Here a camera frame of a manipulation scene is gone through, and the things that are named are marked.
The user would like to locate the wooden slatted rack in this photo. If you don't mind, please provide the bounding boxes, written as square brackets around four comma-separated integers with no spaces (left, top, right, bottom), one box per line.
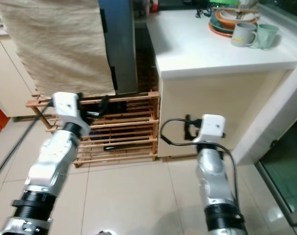
[26,88,161,168]

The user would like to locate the beige cloth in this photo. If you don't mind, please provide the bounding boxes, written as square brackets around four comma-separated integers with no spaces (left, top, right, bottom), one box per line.
[0,0,118,97]

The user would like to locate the white counter cabinet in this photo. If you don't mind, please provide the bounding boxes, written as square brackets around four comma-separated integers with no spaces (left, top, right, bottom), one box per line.
[146,7,297,160]

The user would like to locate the cream kitchen cabinet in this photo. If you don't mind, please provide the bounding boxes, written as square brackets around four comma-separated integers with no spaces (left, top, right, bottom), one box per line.
[0,24,44,118]

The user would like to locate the sliding glass door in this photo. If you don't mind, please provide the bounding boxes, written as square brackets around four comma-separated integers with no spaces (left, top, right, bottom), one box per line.
[231,56,297,231]

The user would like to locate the orange plate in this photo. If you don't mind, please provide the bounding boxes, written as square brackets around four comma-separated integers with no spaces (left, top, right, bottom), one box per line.
[208,21,234,39]

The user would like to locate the grey mug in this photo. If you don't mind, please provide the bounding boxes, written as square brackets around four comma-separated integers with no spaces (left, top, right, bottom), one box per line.
[231,22,259,48]

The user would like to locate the teal plate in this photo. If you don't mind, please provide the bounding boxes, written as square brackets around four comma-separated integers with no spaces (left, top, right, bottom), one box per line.
[209,14,234,34]

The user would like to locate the orange bowl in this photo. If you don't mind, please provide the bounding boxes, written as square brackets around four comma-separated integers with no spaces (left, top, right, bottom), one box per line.
[214,10,257,30]

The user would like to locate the green mug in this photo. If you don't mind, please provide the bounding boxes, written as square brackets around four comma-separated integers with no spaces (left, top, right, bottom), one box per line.
[252,23,280,50]

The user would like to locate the white bowl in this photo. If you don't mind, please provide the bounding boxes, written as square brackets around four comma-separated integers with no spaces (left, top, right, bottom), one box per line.
[222,5,255,21]

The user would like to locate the black countertop appliance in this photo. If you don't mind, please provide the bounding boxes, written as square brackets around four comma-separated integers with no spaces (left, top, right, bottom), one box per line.
[160,0,213,16]

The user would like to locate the green plastic container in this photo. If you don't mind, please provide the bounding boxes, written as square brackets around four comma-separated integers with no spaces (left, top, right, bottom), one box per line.
[209,0,242,7]

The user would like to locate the wooden chopstick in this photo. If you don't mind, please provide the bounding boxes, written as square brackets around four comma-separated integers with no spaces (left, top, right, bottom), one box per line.
[236,7,261,13]

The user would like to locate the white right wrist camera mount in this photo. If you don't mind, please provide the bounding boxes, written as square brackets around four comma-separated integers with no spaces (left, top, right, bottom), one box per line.
[196,114,226,145]

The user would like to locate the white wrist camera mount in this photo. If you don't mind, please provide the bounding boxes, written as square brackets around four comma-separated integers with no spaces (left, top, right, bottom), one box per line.
[52,92,89,135]
[196,114,226,145]

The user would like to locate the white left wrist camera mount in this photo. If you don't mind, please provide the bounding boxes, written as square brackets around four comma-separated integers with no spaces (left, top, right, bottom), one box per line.
[52,92,89,135]

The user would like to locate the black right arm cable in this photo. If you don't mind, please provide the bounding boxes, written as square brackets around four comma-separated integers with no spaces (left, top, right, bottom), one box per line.
[160,117,243,211]

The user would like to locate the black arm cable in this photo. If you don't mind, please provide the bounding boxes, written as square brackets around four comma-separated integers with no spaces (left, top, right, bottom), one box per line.
[160,117,243,211]
[0,100,54,184]

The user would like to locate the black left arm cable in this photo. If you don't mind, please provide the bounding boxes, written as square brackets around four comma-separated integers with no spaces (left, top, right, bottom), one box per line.
[0,100,54,184]

